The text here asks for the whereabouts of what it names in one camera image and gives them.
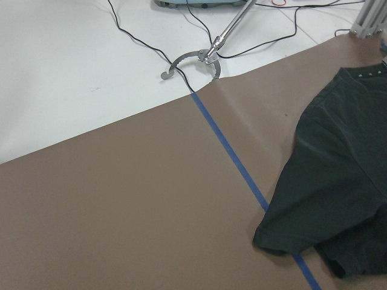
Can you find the metal reacher grabber tool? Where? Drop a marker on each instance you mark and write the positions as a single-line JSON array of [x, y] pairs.
[[210, 56]]

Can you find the brown paper table mat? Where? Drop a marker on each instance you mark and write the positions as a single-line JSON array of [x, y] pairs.
[[168, 199]]

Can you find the black graphic t-shirt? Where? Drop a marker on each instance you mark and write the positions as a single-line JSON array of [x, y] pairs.
[[331, 194]]

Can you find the aluminium frame post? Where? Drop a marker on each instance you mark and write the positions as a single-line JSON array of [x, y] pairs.
[[371, 19]]

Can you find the light blue teach pendant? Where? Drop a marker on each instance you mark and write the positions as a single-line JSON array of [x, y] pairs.
[[197, 3]]

